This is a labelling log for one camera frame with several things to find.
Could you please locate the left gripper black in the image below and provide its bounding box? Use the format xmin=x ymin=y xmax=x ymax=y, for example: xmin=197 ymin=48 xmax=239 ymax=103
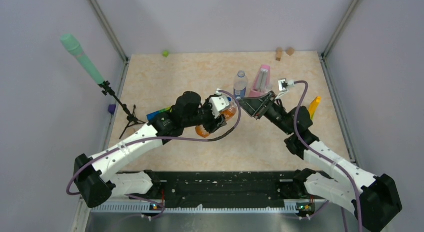
xmin=183 ymin=95 xmax=227 ymax=133

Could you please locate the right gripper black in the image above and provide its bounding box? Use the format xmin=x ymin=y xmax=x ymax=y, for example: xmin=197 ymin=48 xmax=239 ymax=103
xmin=236 ymin=91 xmax=294 ymax=135

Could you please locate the orange juice bottle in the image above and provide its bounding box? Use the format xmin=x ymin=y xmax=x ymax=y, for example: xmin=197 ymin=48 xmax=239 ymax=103
xmin=195 ymin=101 xmax=238 ymax=138

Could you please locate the clear bottle blue label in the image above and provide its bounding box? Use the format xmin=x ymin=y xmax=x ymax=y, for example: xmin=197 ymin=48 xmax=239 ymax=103
xmin=233 ymin=70 xmax=248 ymax=98

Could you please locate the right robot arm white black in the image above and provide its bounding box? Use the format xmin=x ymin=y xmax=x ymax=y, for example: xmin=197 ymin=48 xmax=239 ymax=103
xmin=238 ymin=91 xmax=403 ymax=231

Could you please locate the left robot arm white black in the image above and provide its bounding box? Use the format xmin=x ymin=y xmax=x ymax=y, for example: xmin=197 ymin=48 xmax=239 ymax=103
xmin=70 ymin=90 xmax=231 ymax=208

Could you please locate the pink metronome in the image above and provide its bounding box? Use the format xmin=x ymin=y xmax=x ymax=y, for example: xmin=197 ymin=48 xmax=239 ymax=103
xmin=248 ymin=64 xmax=272 ymax=97

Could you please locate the tall wooden block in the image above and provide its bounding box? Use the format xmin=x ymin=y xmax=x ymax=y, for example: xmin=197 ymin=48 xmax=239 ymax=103
xmin=275 ymin=47 xmax=283 ymax=61

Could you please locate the small wooden cube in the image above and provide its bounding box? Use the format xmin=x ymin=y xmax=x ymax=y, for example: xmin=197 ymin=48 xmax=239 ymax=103
xmin=286 ymin=47 xmax=296 ymax=56

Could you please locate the toy brick car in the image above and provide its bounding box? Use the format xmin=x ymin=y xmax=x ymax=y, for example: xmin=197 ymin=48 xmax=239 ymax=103
xmin=146 ymin=106 xmax=172 ymax=121

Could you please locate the black microphone tripod stand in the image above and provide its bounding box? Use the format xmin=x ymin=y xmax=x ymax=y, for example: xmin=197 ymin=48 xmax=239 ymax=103
xmin=99 ymin=81 xmax=146 ymax=139

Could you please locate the wooden cube near tripod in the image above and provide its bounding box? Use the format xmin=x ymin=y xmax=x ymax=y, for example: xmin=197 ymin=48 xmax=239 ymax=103
xmin=126 ymin=127 xmax=136 ymax=136

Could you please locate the purple small block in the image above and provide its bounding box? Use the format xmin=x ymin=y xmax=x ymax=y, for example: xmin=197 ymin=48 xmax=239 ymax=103
xmin=107 ymin=104 xmax=117 ymax=115

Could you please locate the green microphone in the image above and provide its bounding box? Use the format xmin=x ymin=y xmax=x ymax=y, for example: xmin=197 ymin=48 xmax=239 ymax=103
xmin=60 ymin=33 xmax=105 ymax=84

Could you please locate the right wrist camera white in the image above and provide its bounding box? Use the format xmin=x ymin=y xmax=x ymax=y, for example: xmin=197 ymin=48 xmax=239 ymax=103
xmin=275 ymin=78 xmax=295 ymax=99

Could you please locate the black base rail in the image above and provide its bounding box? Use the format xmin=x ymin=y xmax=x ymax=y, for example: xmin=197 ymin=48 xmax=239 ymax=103
xmin=119 ymin=170 xmax=332 ymax=211

